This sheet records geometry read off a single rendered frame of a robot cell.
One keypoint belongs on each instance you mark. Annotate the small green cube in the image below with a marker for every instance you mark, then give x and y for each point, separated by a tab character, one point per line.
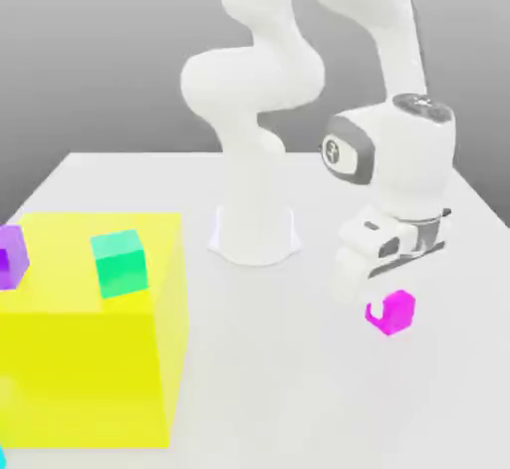
119	270

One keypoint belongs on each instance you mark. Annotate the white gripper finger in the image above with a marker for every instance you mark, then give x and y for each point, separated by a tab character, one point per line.
377	306

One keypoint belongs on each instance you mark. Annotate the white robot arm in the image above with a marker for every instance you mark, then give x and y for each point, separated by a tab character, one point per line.
255	78

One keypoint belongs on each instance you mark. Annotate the small purple cube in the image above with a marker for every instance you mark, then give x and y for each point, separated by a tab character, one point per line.
12	262

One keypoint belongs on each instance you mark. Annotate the small cyan cube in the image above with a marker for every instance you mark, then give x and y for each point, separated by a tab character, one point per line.
2	459

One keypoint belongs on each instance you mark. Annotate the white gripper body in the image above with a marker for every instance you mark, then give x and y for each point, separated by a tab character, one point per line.
352	278

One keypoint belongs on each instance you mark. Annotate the large yellow box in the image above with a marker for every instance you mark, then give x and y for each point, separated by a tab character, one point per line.
79	377

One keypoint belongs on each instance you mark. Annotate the small magenta cube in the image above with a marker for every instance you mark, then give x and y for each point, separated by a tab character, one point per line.
396	311

